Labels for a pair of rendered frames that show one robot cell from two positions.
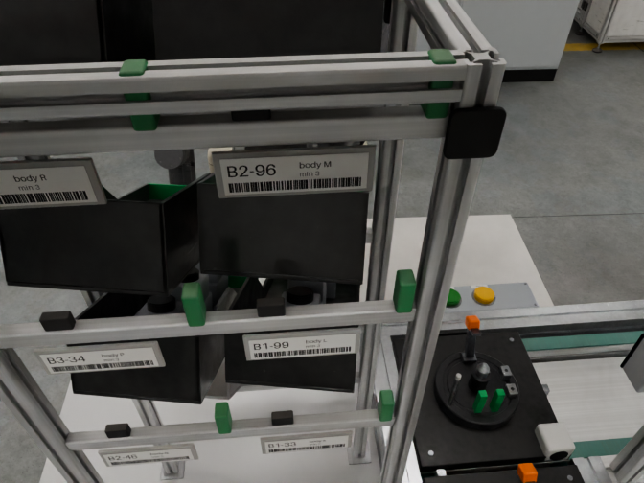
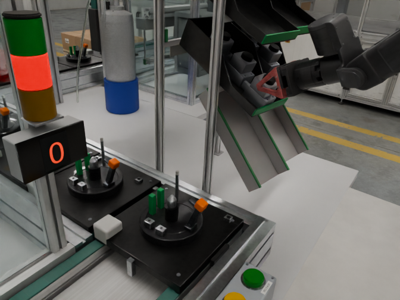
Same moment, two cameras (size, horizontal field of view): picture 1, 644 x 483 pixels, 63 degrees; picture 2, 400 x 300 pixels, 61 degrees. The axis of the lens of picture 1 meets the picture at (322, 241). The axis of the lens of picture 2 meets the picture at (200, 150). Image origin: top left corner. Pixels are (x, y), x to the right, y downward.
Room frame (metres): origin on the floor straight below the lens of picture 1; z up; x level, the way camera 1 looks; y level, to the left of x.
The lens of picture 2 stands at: (0.89, -0.69, 1.48)
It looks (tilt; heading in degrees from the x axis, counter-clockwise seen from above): 28 degrees down; 129
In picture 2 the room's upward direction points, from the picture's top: 3 degrees clockwise
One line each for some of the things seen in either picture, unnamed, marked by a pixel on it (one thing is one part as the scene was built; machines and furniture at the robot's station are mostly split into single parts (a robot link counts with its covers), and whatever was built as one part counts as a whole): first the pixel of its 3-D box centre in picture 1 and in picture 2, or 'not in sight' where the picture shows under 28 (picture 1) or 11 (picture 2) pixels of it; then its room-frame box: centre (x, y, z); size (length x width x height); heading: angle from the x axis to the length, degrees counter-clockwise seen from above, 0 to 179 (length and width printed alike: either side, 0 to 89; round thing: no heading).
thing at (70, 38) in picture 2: not in sight; (104, 47); (-4.03, 2.76, 0.20); 1.20 x 0.80 x 0.41; 3
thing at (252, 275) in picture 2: (449, 298); (253, 279); (0.69, -0.26, 0.96); 0.04 x 0.04 x 0.02
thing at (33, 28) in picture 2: not in sight; (25, 35); (0.38, -0.46, 1.38); 0.05 x 0.05 x 0.05
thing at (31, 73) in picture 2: not in sight; (32, 69); (0.38, -0.46, 1.33); 0.05 x 0.05 x 0.05
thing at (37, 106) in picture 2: not in sight; (38, 101); (0.38, -0.46, 1.28); 0.05 x 0.05 x 0.05
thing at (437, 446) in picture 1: (473, 394); (171, 228); (0.48, -0.26, 0.96); 0.24 x 0.24 x 0.02; 5
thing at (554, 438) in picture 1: (553, 442); (108, 229); (0.39, -0.37, 0.97); 0.05 x 0.05 x 0.04; 5
